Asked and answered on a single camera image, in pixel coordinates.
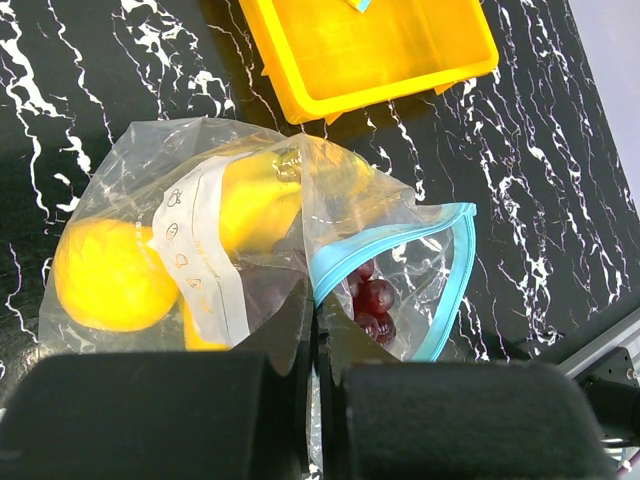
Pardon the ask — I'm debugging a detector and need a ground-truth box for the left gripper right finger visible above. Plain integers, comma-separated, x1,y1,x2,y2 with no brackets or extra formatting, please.
318,299,615,479

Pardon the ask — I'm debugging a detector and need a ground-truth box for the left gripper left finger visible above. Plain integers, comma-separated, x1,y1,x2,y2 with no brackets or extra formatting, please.
1,280,313,479

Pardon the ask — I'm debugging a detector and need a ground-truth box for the purple grape bunch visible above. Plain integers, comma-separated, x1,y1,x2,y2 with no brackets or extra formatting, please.
239,257,399,347

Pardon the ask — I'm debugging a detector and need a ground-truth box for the clear bag teal zipper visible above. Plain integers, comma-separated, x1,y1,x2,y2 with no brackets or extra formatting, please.
38,115,479,471

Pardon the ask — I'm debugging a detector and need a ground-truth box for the yellow lemon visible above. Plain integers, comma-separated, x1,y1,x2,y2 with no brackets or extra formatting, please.
53,217,179,333

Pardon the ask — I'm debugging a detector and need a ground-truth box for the yellow banana bunch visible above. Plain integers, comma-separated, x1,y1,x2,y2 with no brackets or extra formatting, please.
182,149,374,351

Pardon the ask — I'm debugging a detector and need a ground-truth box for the clear bag in tray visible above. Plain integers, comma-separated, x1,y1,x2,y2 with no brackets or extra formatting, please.
346,0,371,13

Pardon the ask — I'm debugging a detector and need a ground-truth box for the black marble table mat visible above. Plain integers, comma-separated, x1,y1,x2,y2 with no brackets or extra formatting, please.
1,1,639,396

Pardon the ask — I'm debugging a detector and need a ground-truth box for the yellow plastic fruit tray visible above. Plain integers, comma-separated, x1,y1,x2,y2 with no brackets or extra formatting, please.
240,0,499,124

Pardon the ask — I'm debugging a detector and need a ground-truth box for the aluminium frame rail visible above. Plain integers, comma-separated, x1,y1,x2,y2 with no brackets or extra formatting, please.
557,309,639,386

